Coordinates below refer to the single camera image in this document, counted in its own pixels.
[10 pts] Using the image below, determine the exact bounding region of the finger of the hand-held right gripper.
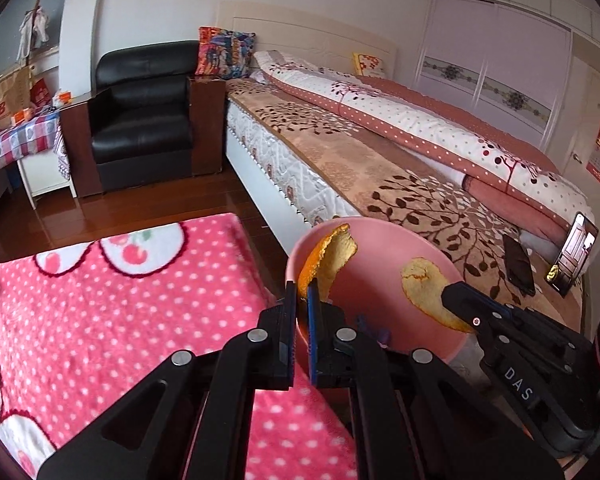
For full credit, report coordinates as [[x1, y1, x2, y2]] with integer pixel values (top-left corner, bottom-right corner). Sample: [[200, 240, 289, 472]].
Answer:
[[441, 281, 512, 333]]

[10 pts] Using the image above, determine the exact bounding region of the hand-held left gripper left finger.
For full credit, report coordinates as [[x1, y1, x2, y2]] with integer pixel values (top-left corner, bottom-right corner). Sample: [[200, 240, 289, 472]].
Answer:
[[37, 280, 299, 480]]

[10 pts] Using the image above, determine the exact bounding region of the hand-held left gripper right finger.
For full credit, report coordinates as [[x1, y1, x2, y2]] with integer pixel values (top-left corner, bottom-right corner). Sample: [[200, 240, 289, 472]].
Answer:
[[306, 277, 565, 480]]

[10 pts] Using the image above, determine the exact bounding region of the curled orange peel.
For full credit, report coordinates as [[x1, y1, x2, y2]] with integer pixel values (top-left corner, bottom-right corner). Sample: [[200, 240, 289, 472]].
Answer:
[[298, 224, 358, 302]]

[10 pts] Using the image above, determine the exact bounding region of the pink plastic bin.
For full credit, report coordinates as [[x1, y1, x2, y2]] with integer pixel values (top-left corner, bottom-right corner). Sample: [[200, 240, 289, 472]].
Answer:
[[285, 216, 469, 387]]

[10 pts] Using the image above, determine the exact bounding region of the purple wrapper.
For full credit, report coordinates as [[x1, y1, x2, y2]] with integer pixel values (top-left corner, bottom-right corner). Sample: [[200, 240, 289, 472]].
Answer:
[[355, 314, 392, 351]]

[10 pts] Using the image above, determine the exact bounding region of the black phone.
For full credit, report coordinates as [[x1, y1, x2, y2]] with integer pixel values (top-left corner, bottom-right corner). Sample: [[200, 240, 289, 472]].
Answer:
[[502, 234, 537, 297]]

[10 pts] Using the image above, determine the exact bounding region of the standing phone with lit screen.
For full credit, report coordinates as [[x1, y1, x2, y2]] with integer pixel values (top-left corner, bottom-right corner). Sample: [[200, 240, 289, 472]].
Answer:
[[545, 211, 600, 297]]

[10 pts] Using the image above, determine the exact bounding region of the pink dotted blanket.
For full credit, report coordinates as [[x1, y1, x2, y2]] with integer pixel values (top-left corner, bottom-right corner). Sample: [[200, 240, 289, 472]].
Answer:
[[0, 212, 361, 480]]

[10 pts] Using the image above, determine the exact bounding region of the white bed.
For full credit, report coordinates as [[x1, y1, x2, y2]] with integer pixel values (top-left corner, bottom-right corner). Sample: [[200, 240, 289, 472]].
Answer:
[[224, 50, 600, 361]]

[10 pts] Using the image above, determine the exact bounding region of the brown floral bedspread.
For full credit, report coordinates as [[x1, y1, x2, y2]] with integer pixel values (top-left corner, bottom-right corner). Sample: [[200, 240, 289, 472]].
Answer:
[[227, 78, 586, 311]]

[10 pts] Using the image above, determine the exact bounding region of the floral quilt with dotted edge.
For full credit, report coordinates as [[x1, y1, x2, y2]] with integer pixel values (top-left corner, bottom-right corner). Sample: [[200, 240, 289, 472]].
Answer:
[[252, 50, 598, 235]]

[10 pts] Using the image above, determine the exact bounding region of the white door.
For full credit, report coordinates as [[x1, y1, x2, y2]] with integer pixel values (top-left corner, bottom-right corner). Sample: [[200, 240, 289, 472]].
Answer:
[[547, 57, 600, 221]]

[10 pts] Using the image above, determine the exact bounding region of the white wardrobe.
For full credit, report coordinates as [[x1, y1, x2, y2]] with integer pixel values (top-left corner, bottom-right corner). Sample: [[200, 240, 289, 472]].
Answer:
[[412, 0, 598, 161]]

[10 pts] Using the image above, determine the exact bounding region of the yellow printed pillow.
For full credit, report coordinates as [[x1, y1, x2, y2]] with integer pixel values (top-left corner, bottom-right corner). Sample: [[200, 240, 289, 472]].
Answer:
[[352, 52, 389, 79]]

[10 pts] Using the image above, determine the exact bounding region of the black leather armchair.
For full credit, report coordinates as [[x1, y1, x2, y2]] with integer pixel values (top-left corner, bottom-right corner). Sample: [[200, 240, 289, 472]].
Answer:
[[59, 40, 227, 199]]

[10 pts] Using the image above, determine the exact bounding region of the colourful printed cushion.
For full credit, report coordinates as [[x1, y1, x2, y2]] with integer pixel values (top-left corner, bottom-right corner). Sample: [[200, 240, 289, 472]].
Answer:
[[196, 26, 257, 81]]

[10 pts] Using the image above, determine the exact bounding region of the white cabinet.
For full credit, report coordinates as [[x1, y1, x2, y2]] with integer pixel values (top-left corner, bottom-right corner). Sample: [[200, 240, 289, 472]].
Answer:
[[17, 152, 79, 211]]

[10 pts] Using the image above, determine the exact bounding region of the cream bed headboard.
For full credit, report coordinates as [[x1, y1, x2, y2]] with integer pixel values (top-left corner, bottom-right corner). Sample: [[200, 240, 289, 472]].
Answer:
[[215, 1, 399, 79]]

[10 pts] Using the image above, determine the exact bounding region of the table with checkered cloth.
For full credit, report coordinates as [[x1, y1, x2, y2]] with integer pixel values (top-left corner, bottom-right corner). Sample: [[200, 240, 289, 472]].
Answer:
[[0, 110, 72, 181]]

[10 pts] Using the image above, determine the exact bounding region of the red box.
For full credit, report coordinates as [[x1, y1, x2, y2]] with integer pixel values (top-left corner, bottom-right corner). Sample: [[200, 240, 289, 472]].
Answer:
[[29, 79, 52, 109]]

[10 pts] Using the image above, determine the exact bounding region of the brown paper bag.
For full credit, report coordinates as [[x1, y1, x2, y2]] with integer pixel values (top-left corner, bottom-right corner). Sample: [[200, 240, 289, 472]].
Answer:
[[0, 67, 34, 124]]

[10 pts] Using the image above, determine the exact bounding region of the white garment on coat rack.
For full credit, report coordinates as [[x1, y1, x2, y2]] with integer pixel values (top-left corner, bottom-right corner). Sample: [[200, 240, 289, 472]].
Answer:
[[17, 5, 51, 61]]

